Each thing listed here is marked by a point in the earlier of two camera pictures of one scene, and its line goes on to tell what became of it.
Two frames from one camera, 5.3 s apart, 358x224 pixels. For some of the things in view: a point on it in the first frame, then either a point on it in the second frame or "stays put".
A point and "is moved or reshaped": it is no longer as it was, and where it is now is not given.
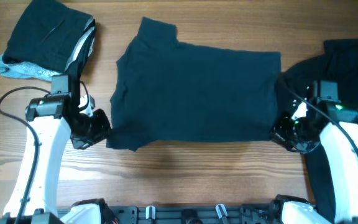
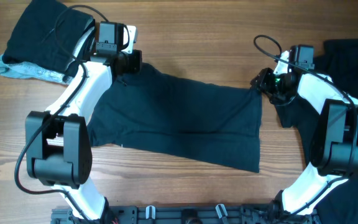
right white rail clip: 221,210 stays put
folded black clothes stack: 46,34 stays put
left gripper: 104,132 -> 135,66
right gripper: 283,132 -> 260,83
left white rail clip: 150,212 stays put
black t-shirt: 168,91 is moved or reshaped
